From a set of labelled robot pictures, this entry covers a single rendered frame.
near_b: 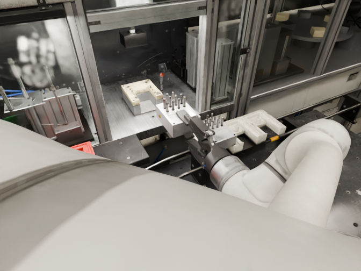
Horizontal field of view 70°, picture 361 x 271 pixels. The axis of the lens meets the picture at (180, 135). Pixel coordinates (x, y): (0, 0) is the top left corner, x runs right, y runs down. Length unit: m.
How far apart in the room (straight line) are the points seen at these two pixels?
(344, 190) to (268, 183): 0.72
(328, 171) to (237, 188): 0.24
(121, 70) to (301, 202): 1.14
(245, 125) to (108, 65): 0.69
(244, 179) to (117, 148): 0.50
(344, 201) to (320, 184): 0.87
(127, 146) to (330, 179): 0.69
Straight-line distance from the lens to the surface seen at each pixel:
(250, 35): 1.06
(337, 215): 1.16
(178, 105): 0.81
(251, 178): 0.57
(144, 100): 1.14
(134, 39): 1.02
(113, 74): 1.32
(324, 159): 0.41
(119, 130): 1.00
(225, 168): 0.61
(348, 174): 1.34
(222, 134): 0.94
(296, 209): 0.28
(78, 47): 0.78
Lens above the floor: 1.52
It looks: 40 degrees down
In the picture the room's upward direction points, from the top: straight up
